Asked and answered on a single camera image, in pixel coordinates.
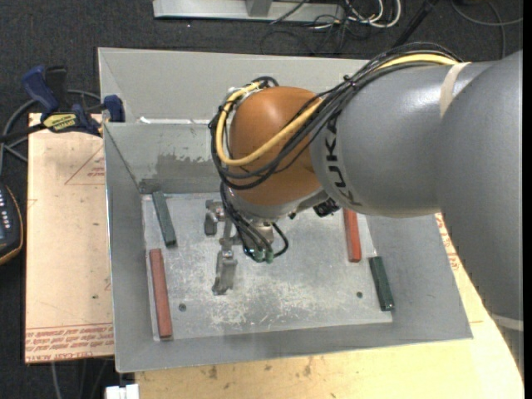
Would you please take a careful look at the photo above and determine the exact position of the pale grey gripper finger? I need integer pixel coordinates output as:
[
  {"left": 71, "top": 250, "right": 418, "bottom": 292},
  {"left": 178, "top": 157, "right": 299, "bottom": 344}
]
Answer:
[
  {"left": 211, "top": 249, "right": 239, "bottom": 297},
  {"left": 204, "top": 199, "right": 228, "bottom": 237}
]

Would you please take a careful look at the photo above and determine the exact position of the dark green flat block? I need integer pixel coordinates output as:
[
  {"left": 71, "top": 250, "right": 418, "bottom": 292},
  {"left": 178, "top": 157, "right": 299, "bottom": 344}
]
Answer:
[
  {"left": 368, "top": 256, "right": 396, "bottom": 313},
  {"left": 150, "top": 190, "right": 178, "bottom": 249}
]

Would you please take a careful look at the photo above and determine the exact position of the red-brown flat block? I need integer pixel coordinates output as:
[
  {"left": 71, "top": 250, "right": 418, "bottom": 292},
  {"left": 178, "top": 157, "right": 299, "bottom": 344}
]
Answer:
[
  {"left": 342, "top": 207, "right": 363, "bottom": 264},
  {"left": 148, "top": 248, "right": 175, "bottom": 341}
]

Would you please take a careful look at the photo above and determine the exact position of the grey metal bin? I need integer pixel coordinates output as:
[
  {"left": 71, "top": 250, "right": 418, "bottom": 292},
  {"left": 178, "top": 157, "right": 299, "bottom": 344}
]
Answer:
[{"left": 96, "top": 47, "right": 475, "bottom": 375}]

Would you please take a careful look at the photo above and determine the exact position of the black cylinder on white bracket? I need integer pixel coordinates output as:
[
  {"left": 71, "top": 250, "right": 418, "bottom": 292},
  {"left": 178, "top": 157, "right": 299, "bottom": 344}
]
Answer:
[{"left": 289, "top": 194, "right": 341, "bottom": 220}]

